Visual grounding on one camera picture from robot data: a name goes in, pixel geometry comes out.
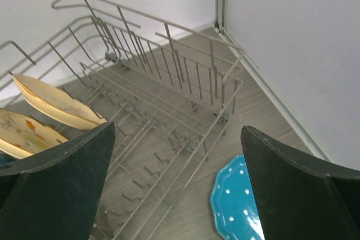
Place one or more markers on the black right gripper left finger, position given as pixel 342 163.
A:
pixel 55 194

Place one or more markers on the cream plate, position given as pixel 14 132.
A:
pixel 23 136
pixel 56 103

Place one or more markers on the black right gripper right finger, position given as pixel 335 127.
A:
pixel 299 196

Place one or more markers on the cream plate front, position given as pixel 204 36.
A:
pixel 23 136

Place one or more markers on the cream plate rear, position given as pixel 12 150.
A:
pixel 56 103

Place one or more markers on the grey wire dish rack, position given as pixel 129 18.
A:
pixel 170 91

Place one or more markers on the blue polka dot plate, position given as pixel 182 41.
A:
pixel 233 204

